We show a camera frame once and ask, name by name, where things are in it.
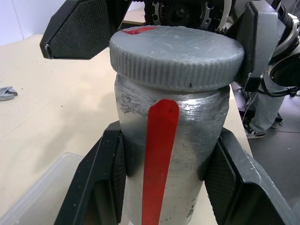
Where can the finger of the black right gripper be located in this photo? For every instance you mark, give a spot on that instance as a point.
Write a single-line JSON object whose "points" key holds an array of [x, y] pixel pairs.
{"points": [[255, 42], [79, 30]]}

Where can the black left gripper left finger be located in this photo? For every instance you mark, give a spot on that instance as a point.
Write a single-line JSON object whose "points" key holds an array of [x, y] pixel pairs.
{"points": [[93, 168]]}

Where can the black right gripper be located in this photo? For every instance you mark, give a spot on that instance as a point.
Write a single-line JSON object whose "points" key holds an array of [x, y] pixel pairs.
{"points": [[182, 11]]}

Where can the grey jar with red stripe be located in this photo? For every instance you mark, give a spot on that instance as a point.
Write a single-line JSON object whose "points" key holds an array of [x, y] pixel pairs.
{"points": [[192, 150]]}

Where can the black and white sneaker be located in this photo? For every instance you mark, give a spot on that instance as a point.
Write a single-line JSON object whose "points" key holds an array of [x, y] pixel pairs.
{"points": [[255, 133]]}

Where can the grey ribbed screw lid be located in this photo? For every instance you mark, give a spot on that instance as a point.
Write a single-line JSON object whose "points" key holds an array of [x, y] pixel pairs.
{"points": [[178, 51]]}

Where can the person's leg in grey trousers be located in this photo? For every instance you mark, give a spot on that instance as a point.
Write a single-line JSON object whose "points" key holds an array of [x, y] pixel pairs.
{"points": [[267, 110]]}

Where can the small grey metal tool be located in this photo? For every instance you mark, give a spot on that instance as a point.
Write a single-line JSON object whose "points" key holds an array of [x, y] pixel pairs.
{"points": [[7, 93]]}

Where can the clear plastic box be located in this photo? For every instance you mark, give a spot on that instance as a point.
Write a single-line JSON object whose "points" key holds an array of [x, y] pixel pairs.
{"points": [[35, 194]]}

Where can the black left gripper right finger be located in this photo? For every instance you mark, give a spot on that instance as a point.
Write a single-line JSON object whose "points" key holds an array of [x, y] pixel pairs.
{"points": [[239, 178]]}

